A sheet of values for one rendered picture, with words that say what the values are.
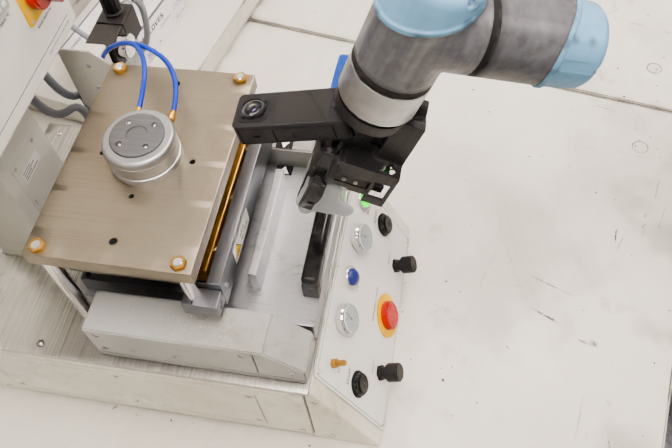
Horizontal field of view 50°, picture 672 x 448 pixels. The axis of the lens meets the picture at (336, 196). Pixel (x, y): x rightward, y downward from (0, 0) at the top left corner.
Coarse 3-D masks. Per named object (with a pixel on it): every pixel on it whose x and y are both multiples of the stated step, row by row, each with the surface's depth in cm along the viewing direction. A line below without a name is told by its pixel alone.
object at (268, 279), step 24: (264, 192) 92; (288, 192) 92; (264, 216) 85; (288, 216) 90; (312, 216) 90; (336, 216) 90; (264, 240) 83; (288, 240) 88; (240, 264) 86; (264, 264) 84; (288, 264) 86; (240, 288) 85; (264, 288) 84; (288, 288) 84; (264, 312) 83; (288, 312) 82; (312, 312) 82
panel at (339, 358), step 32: (352, 192) 98; (352, 224) 96; (352, 256) 95; (384, 256) 103; (352, 288) 93; (384, 288) 102; (320, 352) 84; (352, 352) 91; (384, 352) 99; (352, 384) 89; (384, 384) 97; (384, 416) 96
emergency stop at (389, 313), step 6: (384, 306) 100; (390, 306) 100; (384, 312) 99; (390, 312) 100; (396, 312) 102; (384, 318) 99; (390, 318) 100; (396, 318) 101; (384, 324) 99; (390, 324) 99; (396, 324) 101
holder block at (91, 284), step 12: (84, 276) 84; (96, 276) 84; (108, 276) 84; (96, 288) 85; (108, 288) 85; (120, 288) 84; (132, 288) 83; (144, 288) 83; (156, 288) 82; (168, 288) 82; (180, 288) 82; (204, 288) 82; (180, 300) 84
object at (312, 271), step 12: (324, 216) 85; (312, 228) 84; (324, 228) 84; (312, 240) 83; (324, 240) 83; (312, 252) 82; (324, 252) 83; (312, 264) 81; (312, 276) 80; (312, 288) 81
